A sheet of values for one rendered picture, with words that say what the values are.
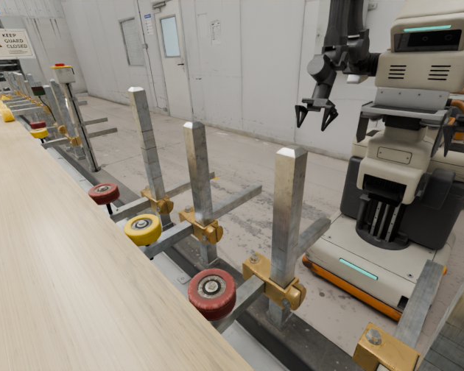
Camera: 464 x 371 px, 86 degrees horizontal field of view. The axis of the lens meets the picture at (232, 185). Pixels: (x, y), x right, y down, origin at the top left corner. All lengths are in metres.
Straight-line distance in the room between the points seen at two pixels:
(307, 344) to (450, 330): 0.30
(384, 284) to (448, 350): 1.04
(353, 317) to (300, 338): 0.97
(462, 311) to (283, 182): 0.25
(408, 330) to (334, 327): 0.99
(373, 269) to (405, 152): 0.60
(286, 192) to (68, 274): 0.42
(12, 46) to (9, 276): 4.01
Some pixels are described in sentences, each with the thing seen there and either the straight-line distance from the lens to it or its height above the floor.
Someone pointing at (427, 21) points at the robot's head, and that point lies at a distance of 1.08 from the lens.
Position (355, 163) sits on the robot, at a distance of 1.57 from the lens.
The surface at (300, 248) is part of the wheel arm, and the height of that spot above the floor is 0.82.
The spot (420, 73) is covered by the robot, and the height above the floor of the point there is 1.15.
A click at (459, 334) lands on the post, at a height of 0.95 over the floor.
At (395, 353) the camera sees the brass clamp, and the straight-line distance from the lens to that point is 0.51.
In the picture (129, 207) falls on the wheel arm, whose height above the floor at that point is 0.82.
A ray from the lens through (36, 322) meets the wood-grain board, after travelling 0.52.
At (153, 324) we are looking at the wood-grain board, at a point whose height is 0.90.
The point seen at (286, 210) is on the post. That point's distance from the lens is 0.42.
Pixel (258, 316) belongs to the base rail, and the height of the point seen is 0.70.
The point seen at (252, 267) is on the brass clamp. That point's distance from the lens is 0.57.
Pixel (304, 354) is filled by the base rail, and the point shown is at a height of 0.70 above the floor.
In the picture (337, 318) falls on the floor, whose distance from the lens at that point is 1.57.
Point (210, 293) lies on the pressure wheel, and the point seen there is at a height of 0.90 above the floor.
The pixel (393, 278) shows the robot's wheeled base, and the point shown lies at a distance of 1.46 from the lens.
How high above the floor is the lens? 1.25
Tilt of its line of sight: 28 degrees down
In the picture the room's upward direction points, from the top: 3 degrees counter-clockwise
